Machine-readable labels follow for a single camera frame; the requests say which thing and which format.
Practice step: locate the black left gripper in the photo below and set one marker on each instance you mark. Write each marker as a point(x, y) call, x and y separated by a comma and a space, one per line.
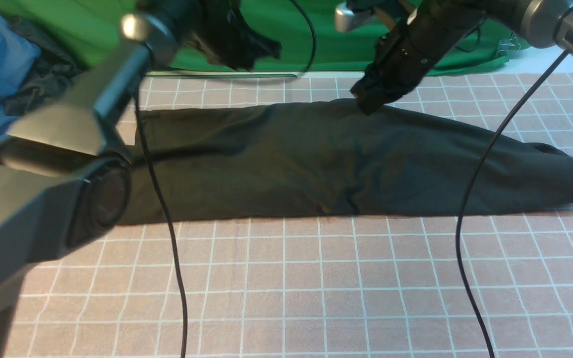
point(224, 37)

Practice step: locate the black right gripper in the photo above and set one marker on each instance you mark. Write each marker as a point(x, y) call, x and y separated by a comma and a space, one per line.
point(412, 49)

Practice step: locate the gray long-sleeved shirt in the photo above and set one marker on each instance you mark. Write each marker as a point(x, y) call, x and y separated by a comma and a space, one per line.
point(329, 159)

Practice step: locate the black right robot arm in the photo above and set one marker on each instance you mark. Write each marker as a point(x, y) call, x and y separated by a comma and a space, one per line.
point(540, 23)

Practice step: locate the green backdrop cloth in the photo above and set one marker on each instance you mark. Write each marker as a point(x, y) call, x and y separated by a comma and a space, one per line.
point(89, 28)

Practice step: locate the metal binder clip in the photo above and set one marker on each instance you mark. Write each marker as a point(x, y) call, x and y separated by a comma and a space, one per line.
point(506, 46)

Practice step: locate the dark gray crumpled garment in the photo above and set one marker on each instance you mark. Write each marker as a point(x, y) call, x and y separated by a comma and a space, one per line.
point(52, 74)

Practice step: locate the pink grid tablecloth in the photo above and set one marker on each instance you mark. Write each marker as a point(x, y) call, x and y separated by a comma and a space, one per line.
point(366, 287)

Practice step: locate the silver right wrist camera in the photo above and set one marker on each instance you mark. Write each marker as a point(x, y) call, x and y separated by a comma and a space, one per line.
point(353, 14)

